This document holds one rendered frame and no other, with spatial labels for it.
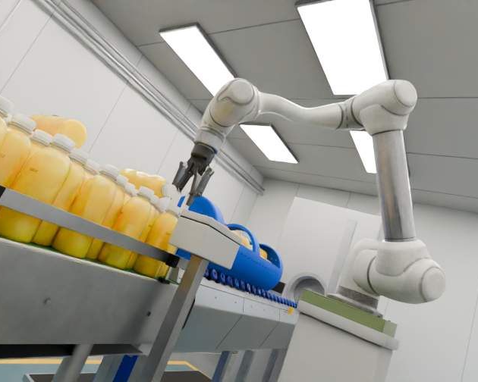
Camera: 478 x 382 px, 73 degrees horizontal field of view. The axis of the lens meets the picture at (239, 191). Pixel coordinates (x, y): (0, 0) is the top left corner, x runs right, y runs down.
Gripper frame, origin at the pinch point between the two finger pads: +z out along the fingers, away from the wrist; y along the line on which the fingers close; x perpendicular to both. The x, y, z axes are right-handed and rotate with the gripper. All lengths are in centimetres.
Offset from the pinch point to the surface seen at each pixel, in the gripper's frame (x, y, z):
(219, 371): -121, 20, 68
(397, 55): -181, -11, -228
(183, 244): 11.8, -16.5, 11.8
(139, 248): 16.6, -8.3, 16.9
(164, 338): 3.7, -17.0, 35.2
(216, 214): -24.0, 1.4, -4.7
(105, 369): -23, 19, 61
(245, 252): -53, -1, 2
